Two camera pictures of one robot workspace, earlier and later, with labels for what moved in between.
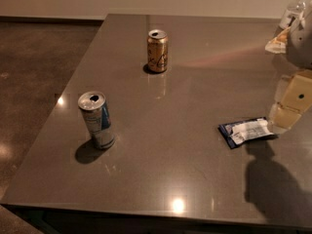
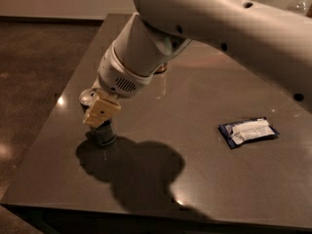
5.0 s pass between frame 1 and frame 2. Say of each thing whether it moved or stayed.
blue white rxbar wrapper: stayed
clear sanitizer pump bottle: stayed
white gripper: moved
